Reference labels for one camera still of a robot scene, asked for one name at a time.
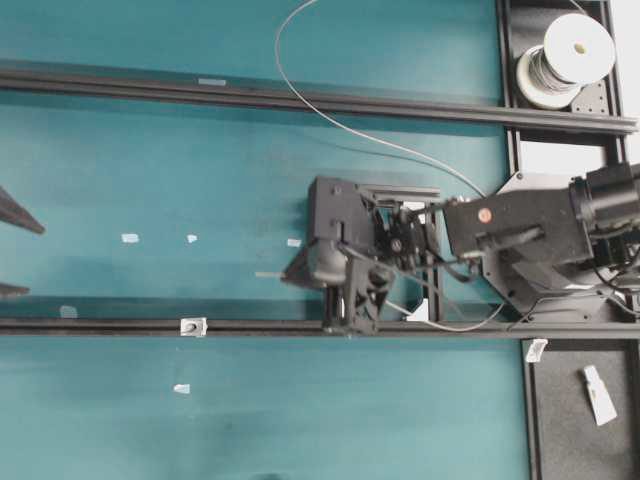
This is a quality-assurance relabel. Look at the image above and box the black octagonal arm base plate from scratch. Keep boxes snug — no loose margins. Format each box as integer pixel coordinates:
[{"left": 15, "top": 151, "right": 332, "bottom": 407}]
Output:
[{"left": 476, "top": 164, "right": 639, "bottom": 321}]

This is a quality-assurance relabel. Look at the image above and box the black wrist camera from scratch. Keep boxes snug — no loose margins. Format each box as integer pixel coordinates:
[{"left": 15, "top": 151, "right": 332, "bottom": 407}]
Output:
[{"left": 307, "top": 239, "right": 348, "bottom": 288}]

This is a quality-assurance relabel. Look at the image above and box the small silver metal fitting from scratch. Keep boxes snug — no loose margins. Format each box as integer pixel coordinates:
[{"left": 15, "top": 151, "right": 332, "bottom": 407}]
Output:
[{"left": 180, "top": 317, "right": 208, "bottom": 338}]

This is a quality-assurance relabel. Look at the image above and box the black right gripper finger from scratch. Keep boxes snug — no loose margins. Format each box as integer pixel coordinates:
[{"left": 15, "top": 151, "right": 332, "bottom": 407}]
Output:
[
  {"left": 0, "top": 187, "right": 45, "bottom": 234},
  {"left": 0, "top": 283, "right": 30, "bottom": 299}
]

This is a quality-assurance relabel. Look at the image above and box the black aluminium rail near fitting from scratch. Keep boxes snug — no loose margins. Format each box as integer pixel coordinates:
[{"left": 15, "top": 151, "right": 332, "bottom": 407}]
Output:
[{"left": 1, "top": 318, "right": 639, "bottom": 340}]

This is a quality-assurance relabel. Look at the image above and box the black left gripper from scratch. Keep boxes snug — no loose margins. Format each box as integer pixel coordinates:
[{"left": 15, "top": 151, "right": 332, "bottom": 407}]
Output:
[{"left": 281, "top": 176, "right": 406, "bottom": 335}]

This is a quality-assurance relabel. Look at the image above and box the white tape label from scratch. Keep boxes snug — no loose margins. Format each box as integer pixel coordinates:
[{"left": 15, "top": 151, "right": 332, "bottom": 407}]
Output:
[{"left": 525, "top": 338, "right": 548, "bottom": 364}]

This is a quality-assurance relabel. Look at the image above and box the black cross rail frame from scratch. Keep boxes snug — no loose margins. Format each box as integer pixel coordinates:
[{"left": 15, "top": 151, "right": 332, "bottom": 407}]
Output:
[{"left": 456, "top": 1, "right": 639, "bottom": 479}]

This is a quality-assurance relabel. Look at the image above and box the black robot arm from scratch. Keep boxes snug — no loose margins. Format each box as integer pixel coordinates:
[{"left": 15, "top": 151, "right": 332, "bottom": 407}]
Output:
[{"left": 1, "top": 163, "right": 639, "bottom": 339}]

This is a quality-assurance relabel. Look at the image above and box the thin grey wire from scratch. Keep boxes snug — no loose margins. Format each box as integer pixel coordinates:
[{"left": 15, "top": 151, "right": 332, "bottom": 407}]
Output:
[{"left": 274, "top": 0, "right": 486, "bottom": 199}]

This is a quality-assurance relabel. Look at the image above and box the white paper tag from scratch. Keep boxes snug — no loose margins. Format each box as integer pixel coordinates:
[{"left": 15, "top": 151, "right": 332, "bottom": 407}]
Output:
[{"left": 583, "top": 365, "right": 617, "bottom": 427}]

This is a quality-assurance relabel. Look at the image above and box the black small square frame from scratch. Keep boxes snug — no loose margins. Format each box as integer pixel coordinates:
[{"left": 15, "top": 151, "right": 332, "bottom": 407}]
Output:
[{"left": 358, "top": 184, "right": 443, "bottom": 323}]

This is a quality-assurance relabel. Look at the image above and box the black aluminium rail far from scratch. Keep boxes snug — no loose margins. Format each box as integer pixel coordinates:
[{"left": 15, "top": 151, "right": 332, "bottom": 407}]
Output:
[{"left": 1, "top": 59, "right": 639, "bottom": 136}]

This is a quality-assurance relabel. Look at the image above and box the white wire spool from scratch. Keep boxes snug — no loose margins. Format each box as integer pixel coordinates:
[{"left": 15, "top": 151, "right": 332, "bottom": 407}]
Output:
[{"left": 516, "top": 13, "right": 616, "bottom": 110}]

